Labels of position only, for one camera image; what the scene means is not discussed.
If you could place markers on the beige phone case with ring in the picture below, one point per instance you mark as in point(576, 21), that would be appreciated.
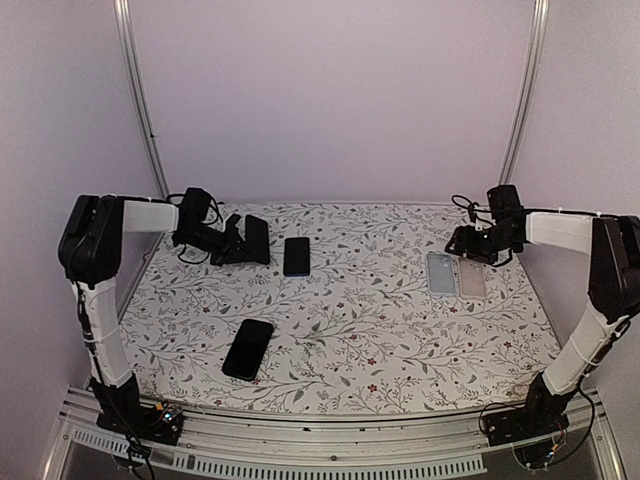
point(471, 279)

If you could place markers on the right aluminium frame post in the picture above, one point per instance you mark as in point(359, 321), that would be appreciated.
point(532, 62)

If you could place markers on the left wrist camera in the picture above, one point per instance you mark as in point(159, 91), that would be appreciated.
point(231, 224)

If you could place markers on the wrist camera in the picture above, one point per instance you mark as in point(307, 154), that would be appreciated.
point(231, 224)
point(477, 221)

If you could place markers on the left aluminium frame post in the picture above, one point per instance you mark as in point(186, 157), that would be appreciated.
point(124, 25)

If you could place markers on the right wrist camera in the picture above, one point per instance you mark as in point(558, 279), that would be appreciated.
point(477, 221)

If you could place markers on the front aluminium rail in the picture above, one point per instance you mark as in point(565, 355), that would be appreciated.
point(234, 444)

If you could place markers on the left arm base with board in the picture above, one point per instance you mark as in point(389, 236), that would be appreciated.
point(162, 423)

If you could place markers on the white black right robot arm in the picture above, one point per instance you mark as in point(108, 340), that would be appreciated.
point(607, 249)

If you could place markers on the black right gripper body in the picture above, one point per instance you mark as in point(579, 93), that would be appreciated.
point(484, 248)

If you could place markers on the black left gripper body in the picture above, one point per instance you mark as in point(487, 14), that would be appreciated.
point(224, 250)

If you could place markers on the right arm base with board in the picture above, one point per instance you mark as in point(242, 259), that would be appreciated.
point(503, 425)

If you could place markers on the light blue phone case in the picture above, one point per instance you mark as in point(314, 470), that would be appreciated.
point(440, 274)

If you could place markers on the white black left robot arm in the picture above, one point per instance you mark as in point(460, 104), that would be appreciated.
point(90, 252)

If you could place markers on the aluminium frame post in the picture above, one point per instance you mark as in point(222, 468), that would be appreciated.
point(124, 25)
point(532, 62)

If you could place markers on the black phone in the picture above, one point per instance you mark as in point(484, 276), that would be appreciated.
point(257, 239)
point(247, 350)
point(296, 257)

